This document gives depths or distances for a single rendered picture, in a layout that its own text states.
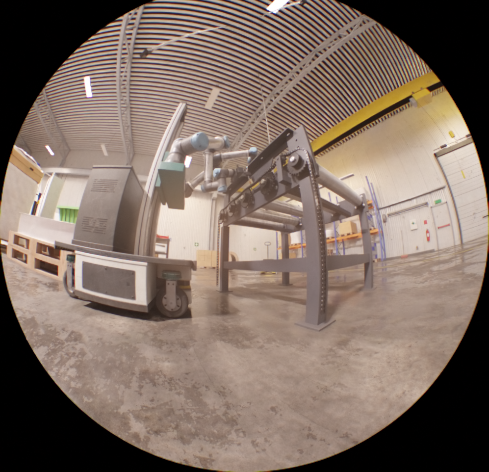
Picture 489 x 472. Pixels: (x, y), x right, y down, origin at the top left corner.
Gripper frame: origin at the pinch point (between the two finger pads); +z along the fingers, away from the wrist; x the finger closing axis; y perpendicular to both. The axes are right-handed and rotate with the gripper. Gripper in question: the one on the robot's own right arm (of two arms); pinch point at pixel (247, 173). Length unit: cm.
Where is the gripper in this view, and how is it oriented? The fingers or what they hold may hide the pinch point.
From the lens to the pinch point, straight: 137.1
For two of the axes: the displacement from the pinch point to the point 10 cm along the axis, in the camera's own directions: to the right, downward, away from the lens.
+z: 8.5, -1.3, 5.1
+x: -4.8, 2.3, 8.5
